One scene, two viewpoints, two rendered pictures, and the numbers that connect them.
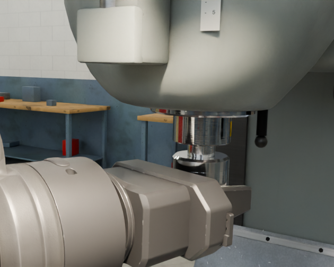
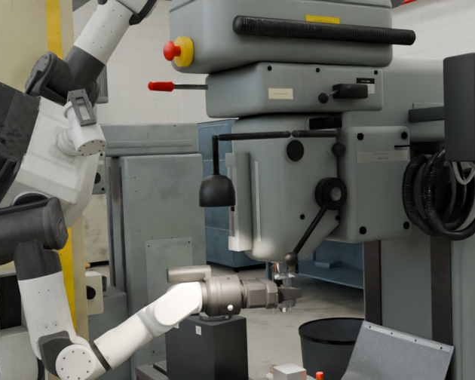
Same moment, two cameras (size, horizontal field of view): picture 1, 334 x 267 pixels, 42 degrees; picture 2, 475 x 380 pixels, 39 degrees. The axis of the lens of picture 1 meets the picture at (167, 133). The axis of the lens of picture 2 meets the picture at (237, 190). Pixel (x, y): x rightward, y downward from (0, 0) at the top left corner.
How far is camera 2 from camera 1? 1.24 m
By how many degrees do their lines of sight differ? 30
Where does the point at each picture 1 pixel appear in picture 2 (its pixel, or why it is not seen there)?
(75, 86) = not seen: hidden behind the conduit
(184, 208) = (263, 292)
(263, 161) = (388, 283)
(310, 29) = (290, 239)
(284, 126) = (396, 262)
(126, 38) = (236, 245)
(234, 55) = (266, 247)
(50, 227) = (219, 291)
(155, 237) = (252, 298)
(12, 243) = (209, 293)
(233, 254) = (373, 342)
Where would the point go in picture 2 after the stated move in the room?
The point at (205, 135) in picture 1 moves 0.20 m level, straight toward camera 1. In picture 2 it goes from (279, 268) to (226, 285)
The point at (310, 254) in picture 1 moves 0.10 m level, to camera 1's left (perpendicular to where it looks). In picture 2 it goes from (410, 342) to (372, 338)
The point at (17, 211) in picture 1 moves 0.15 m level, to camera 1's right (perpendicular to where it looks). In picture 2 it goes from (211, 286) to (274, 291)
